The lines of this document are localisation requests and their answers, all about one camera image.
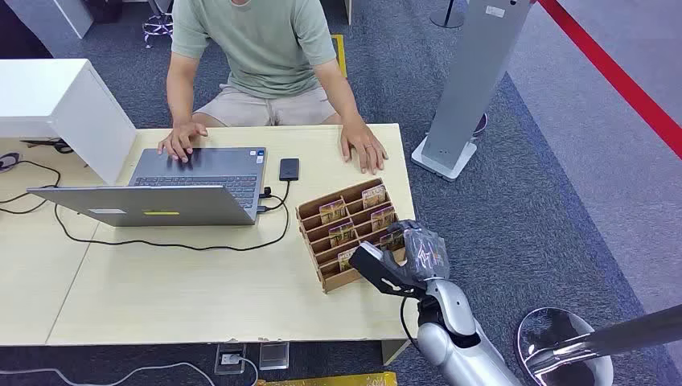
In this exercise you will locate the person's left forearm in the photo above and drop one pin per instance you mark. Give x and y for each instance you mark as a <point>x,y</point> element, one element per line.
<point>343,104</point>

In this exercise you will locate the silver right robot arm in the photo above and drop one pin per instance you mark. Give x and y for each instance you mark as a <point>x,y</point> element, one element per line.
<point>453,341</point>

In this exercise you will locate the person's right hand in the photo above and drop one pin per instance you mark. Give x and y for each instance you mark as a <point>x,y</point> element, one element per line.
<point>181,139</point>

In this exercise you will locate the small black round device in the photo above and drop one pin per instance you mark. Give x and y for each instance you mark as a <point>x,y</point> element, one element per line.
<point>8,160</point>

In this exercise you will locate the person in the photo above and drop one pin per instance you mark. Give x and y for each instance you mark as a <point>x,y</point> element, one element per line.
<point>255,53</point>

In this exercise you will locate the person's right forearm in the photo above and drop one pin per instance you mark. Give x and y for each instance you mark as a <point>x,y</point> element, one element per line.
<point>182,104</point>

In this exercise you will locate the chrome chair base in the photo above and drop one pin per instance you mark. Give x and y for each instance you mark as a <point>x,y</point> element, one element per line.
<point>159,24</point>

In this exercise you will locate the white counter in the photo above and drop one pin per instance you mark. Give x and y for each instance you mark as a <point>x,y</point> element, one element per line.
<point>53,16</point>

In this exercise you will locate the wooden card holder rack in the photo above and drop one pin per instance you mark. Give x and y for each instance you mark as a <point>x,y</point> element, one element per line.
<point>319,250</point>

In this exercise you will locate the grey kiosk column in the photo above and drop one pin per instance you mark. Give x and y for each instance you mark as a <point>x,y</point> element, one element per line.
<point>471,85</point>

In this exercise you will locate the white cabinet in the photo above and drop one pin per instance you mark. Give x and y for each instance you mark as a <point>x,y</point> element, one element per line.
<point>58,106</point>

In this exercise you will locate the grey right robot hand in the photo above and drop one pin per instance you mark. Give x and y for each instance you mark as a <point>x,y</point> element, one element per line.
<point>423,253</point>

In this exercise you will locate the floor socket cover plate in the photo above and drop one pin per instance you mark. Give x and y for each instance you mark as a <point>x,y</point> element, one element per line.
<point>274,356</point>

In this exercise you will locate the yellow floor tape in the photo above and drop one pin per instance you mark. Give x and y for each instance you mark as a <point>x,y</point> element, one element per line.
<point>340,53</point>

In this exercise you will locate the table leg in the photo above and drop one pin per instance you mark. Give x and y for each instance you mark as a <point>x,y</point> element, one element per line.
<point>393,351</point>

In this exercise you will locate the yellow box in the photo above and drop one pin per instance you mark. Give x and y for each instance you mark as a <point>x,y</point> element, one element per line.
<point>341,380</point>

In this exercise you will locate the black phone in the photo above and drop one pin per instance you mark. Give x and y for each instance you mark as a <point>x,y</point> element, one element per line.
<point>289,169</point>

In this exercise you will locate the black scissors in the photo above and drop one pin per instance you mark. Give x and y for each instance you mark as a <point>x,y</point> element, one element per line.
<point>50,144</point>

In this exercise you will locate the floor power socket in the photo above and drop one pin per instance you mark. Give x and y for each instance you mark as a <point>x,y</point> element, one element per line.
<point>230,358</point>

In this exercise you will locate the grey laptop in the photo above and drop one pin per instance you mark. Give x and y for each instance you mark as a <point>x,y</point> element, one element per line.
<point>160,205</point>

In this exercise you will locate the printed card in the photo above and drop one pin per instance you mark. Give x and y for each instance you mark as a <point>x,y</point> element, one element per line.
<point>346,260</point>
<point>382,218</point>
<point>373,196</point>
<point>390,241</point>
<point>341,234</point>
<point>332,211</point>

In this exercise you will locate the person's left hand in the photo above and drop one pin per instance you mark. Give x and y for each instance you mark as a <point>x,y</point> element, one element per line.
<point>365,149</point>

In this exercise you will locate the round black stand base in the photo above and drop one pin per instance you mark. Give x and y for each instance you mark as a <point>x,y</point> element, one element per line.
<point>446,20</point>

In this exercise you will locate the red floor tape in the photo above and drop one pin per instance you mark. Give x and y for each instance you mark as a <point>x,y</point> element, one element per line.
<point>612,72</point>

